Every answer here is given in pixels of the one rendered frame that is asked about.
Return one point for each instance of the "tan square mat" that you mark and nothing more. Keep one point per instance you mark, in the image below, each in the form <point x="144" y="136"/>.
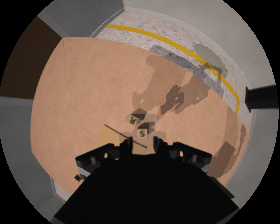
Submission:
<point x="107" y="135"/>

